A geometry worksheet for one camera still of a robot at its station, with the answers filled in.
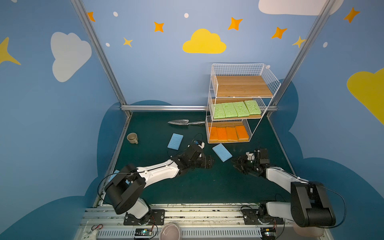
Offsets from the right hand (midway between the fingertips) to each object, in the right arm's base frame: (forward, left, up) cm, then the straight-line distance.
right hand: (233, 160), depth 90 cm
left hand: (-3, +16, +5) cm, 17 cm away
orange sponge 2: (+22, +11, -4) cm, 25 cm away
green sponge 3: (+19, +10, +21) cm, 30 cm away
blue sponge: (+15, +38, -5) cm, 41 cm away
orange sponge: (+24, -10, -4) cm, 26 cm away
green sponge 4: (+25, -10, +21) cm, 34 cm away
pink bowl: (-37, +34, -7) cm, 51 cm away
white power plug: (-41, +69, -2) cm, 80 cm away
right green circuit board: (-35, -14, -7) cm, 39 cm away
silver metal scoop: (+33, +32, -4) cm, 46 cm away
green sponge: (+21, +4, +21) cm, 30 cm away
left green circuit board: (-38, +46, -5) cm, 60 cm away
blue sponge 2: (+8, +5, -5) cm, 11 cm away
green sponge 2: (+23, -3, +21) cm, 31 cm away
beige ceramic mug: (+14, +68, -1) cm, 69 cm away
